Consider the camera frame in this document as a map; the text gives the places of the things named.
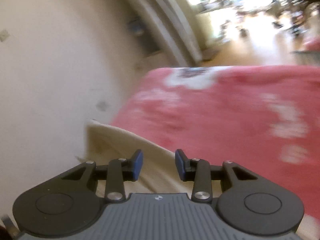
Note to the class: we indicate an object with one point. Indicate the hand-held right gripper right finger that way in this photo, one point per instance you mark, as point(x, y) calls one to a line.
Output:
point(179, 165)

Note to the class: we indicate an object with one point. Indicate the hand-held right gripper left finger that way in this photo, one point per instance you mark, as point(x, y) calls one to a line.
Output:
point(136, 165)

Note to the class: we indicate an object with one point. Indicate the cream cloth garment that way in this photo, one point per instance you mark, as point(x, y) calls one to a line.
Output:
point(156, 160)

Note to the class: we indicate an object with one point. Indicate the pink floral blanket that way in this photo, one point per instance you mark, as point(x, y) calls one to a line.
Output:
point(212, 110)

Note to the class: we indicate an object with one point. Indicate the beige curtain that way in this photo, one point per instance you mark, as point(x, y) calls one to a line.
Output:
point(170, 25)

